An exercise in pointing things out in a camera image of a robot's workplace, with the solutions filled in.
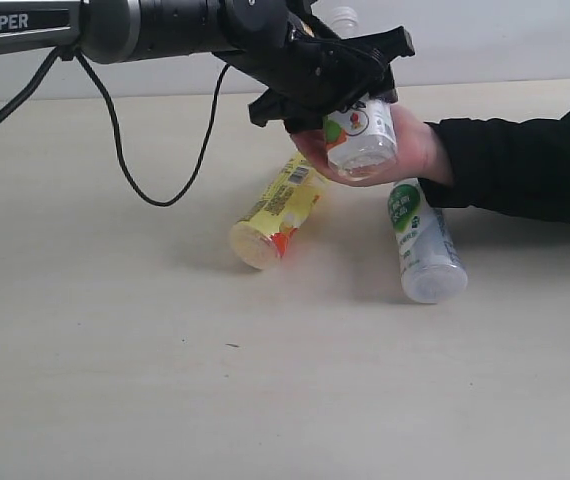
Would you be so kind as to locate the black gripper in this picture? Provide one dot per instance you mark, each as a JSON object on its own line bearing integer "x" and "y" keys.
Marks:
{"x": 308, "y": 70}

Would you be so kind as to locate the clear bottle with floral label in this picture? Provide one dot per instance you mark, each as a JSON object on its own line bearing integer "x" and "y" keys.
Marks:
{"x": 360, "y": 141}

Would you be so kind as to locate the yellow juice bottle red cap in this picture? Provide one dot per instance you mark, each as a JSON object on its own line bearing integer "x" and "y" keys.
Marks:
{"x": 262, "y": 236}

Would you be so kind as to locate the clear bottle with green label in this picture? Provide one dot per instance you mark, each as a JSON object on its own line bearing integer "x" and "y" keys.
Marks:
{"x": 430, "y": 269}

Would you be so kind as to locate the forearm in black sleeve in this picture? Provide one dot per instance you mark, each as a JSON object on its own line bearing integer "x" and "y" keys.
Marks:
{"x": 519, "y": 169}

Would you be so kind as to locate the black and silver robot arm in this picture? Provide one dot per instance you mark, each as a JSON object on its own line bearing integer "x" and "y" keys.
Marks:
{"x": 118, "y": 31}

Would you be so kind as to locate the person's bare hand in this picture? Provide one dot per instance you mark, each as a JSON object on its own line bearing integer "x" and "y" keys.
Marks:
{"x": 420, "y": 154}

